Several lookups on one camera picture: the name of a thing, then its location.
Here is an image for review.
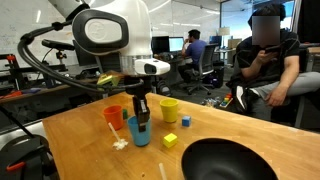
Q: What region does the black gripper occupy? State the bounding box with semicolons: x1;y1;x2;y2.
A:
124;76;151;132

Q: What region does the yellow plastic cup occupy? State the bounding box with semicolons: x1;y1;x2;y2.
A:
160;99;178;123

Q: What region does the blue plastic cup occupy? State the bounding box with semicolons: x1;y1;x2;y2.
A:
127;116;151;146

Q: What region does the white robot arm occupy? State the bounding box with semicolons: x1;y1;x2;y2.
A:
48;0;152;132

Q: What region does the green wooden block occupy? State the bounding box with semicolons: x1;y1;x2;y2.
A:
122;109;128;120

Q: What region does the orange plastic cup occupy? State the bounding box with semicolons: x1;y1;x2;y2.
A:
103;105;124;130

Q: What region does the yellow wooden cube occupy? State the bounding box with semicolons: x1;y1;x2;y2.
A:
163;133;178;148

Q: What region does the blue wooden cube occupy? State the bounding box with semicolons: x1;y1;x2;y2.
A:
182;116;191;127

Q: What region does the white straw piece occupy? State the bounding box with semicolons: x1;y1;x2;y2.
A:
158;163;167;180

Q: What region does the black computer monitor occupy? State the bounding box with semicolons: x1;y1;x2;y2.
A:
151;36;169;54

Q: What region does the colourful wooden toy set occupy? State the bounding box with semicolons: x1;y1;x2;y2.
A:
201;93;233;108

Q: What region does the person in blue shirt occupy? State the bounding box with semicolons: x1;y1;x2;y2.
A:
178;29;207;83

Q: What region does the black mesh office chair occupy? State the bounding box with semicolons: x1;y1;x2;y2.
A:
186;44;217;95

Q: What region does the black bowl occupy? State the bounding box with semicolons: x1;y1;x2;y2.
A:
181;138;278;180

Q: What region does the seated person in black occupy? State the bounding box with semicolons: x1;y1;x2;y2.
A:
230;3;320;121

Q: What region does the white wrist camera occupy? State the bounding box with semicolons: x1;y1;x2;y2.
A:
135;59;170;75

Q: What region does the black camera on tripod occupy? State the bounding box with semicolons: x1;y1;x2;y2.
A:
42;39;75;51

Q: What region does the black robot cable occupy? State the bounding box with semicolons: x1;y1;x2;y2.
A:
17;20;145;94

